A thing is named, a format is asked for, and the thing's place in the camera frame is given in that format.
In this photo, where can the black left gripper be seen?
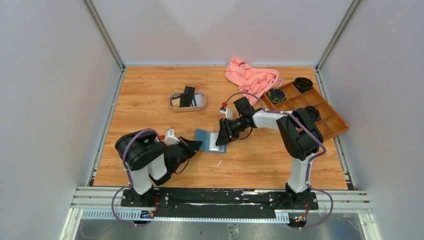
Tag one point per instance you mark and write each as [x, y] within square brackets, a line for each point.
[192, 145]

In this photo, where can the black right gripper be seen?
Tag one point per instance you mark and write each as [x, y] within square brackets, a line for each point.
[226, 132]

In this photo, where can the teal leather card holder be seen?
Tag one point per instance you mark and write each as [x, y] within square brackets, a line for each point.
[208, 140]

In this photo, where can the black credit card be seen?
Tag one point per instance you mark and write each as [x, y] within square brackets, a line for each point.
[186, 98]

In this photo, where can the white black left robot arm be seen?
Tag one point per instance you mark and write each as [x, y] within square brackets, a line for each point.
[151, 159]

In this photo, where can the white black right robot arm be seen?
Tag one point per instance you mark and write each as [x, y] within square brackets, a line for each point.
[300, 135]

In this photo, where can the white striped card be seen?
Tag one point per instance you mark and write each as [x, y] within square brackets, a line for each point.
[197, 101]

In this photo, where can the gold credit card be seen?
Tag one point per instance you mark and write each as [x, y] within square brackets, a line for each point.
[175, 102]

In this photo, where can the beige oval tray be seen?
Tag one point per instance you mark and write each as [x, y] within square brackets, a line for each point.
[188, 109]

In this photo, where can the pink cloth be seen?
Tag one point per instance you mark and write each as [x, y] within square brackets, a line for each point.
[255, 81]

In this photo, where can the wooden compartment organizer tray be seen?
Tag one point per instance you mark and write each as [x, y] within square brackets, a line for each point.
[331, 124]

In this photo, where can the rolled tie orange pattern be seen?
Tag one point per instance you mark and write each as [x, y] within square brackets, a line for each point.
[303, 84]

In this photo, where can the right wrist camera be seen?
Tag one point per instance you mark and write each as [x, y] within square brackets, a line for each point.
[228, 113]

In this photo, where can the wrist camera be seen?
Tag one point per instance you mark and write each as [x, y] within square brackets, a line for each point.
[169, 137]
[228, 113]

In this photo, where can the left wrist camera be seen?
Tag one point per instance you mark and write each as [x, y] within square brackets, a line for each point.
[169, 137]

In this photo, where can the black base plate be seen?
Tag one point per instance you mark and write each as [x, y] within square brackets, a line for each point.
[214, 203]

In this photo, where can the aluminium frame rail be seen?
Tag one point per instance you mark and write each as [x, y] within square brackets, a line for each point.
[102, 203]

